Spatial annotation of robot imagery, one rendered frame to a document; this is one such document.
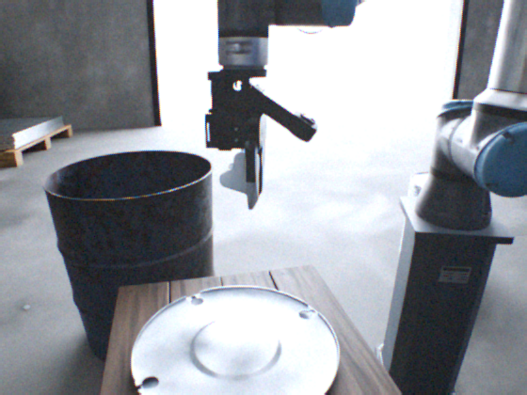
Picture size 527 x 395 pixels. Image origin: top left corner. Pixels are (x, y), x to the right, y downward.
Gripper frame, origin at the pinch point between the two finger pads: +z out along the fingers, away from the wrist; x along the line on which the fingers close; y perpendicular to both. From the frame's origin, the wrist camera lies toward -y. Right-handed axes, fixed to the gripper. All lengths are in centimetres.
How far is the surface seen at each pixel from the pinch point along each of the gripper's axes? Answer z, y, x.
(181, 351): 16.7, 7.7, 18.3
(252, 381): 16.6, -3.1, 21.9
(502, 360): 52, -63, -24
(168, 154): 6, 35, -47
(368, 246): 52, -32, -86
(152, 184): 16, 41, -46
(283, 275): 17.6, -4.1, -5.4
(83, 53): -32, 255, -330
